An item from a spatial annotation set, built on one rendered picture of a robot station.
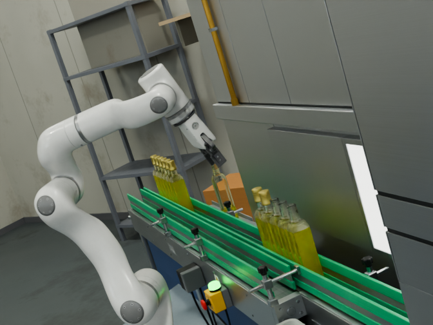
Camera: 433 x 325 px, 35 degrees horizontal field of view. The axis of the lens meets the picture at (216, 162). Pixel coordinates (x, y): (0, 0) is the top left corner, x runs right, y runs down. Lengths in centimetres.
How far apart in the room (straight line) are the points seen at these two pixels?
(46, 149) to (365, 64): 119
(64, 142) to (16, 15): 621
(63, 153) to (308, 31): 77
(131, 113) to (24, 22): 628
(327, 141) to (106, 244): 70
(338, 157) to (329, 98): 16
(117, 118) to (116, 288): 50
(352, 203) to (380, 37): 104
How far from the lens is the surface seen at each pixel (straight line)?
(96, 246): 202
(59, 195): 197
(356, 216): 196
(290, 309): 205
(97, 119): 192
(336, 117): 187
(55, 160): 200
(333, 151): 193
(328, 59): 185
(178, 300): 311
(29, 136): 866
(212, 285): 241
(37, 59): 804
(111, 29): 642
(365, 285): 189
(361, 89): 103
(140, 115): 181
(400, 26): 92
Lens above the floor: 191
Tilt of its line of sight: 12 degrees down
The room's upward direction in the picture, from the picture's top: 18 degrees counter-clockwise
